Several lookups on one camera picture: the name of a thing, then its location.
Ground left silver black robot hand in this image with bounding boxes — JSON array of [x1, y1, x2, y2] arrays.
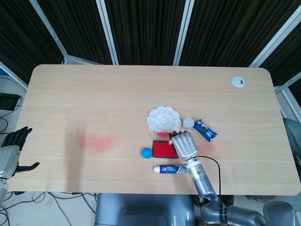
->
[[0, 126, 40, 179]]

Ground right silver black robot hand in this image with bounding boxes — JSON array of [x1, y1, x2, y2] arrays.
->
[[168, 130, 198, 162]]

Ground red ink pad case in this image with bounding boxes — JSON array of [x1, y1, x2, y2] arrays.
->
[[151, 131, 180, 160]]

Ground blue cookie packet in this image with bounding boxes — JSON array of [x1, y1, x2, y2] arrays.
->
[[193, 119, 218, 143]]

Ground blue white toothpaste tube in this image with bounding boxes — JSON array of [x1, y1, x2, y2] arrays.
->
[[153, 164, 190, 176]]

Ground white flower paint palette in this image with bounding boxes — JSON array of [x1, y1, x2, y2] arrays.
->
[[147, 105, 182, 133]]

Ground blue rubber ball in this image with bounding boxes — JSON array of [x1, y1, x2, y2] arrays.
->
[[141, 147, 153, 160]]

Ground black box device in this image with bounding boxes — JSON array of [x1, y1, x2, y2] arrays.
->
[[0, 93, 21, 111]]

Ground grey robot torso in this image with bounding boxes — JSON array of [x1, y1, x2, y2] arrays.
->
[[94, 193, 196, 226]]

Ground dark ribbed partition panel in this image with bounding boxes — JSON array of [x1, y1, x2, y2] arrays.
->
[[180, 0, 296, 68], [0, 0, 65, 82], [104, 0, 189, 66], [39, 0, 116, 65], [260, 14, 301, 106]]

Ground black robot hand cable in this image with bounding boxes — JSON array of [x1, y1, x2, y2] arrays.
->
[[197, 156, 222, 196]]

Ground white table cable grommet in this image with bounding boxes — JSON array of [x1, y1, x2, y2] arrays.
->
[[231, 75, 246, 88]]

